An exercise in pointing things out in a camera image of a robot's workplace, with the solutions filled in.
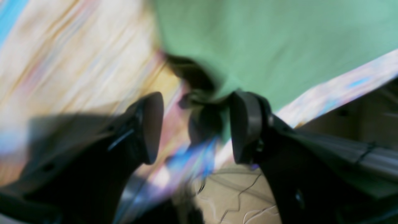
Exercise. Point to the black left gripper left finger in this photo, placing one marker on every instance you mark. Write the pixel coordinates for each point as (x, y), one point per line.
(84, 184)

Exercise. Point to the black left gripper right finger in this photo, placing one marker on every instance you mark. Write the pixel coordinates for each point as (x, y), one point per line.
(310, 183)

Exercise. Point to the olive green t-shirt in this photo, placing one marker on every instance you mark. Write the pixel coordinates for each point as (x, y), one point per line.
(307, 57)

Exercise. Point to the colourful patterned tablecloth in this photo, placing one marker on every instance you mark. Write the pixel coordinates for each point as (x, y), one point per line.
(66, 64)

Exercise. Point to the aluminium table frame rail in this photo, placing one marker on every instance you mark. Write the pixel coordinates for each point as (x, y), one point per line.
(367, 167)

